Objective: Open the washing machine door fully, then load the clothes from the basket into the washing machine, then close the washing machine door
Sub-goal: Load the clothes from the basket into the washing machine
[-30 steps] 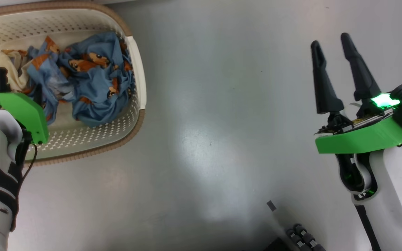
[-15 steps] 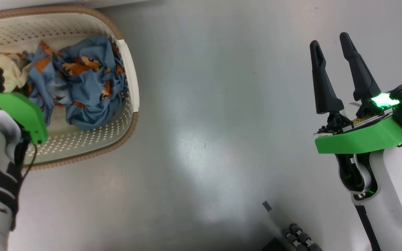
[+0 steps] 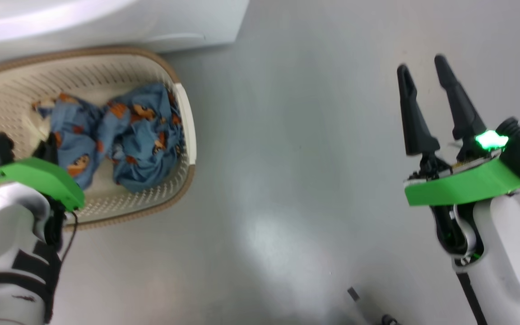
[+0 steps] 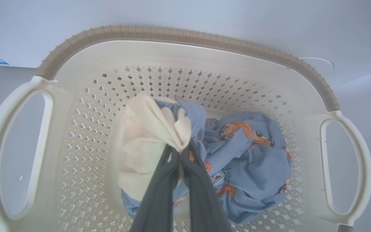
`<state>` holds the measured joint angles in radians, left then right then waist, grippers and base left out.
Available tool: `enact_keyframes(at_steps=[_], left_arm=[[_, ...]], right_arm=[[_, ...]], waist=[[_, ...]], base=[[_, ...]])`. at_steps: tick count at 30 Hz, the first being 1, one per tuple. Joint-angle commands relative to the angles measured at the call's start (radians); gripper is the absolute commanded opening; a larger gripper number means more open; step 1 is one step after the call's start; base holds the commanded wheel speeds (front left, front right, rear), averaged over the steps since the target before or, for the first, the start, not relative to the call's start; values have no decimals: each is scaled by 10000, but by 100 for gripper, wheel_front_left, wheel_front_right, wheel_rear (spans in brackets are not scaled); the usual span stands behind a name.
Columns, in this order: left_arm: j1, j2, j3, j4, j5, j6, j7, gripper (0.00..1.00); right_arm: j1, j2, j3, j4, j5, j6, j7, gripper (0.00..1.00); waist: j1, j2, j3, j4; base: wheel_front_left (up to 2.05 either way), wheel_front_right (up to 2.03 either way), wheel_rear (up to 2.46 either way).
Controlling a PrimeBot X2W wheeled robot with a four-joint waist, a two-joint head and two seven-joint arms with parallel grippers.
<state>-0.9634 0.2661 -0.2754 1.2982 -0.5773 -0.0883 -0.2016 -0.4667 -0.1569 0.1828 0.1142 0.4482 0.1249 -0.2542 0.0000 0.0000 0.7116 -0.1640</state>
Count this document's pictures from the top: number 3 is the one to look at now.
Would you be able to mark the cream perforated laundry basket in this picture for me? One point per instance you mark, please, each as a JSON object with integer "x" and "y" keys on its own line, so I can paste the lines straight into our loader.
{"x": 160, "y": 189}

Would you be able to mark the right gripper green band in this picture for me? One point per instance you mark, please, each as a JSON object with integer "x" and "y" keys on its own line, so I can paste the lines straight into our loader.
{"x": 463, "y": 183}

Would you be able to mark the blue bear print garment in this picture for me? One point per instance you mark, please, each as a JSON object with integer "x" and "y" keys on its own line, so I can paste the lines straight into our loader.
{"x": 75, "y": 135}
{"x": 145, "y": 140}

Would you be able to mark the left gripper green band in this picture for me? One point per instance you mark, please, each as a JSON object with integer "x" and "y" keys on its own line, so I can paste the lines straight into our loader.
{"x": 39, "y": 178}

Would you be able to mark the white washing machine body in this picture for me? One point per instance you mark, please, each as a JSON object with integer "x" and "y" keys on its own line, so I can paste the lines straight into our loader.
{"x": 151, "y": 22}

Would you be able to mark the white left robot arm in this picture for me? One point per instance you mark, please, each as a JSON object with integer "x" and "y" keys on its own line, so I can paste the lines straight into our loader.
{"x": 11, "y": 262}

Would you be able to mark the grey black robot base part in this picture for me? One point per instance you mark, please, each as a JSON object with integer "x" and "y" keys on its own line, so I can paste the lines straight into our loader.
{"x": 364, "y": 307}

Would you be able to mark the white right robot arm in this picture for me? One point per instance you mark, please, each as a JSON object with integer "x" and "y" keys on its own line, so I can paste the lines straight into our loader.
{"x": 508, "y": 257}

